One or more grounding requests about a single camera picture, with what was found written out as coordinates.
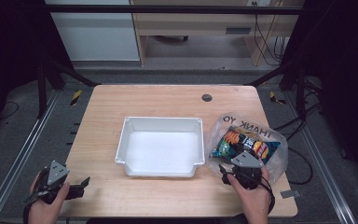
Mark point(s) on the colourful chips packet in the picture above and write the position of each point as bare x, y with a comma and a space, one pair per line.
245, 141

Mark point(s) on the grey tape piece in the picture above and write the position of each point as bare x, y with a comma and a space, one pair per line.
290, 193

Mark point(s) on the aluminium floor rail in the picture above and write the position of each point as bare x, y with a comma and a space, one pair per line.
320, 161
21, 155

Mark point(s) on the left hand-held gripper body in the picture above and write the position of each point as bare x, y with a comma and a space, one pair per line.
56, 172

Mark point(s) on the person's left hand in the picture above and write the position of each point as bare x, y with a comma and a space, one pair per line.
45, 211

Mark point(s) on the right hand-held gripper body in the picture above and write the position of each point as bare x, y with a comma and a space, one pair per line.
246, 169

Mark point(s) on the person's right hand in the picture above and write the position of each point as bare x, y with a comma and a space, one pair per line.
254, 200

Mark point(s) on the white cabinet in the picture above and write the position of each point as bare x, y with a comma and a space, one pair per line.
96, 34

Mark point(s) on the black metal frame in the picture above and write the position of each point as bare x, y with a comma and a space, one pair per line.
174, 9

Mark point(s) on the clear plastic bag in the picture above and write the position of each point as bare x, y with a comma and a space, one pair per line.
273, 168

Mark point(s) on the grey table grommet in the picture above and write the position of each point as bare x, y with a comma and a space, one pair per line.
207, 97

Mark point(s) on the white plastic tray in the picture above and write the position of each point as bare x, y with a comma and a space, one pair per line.
161, 149

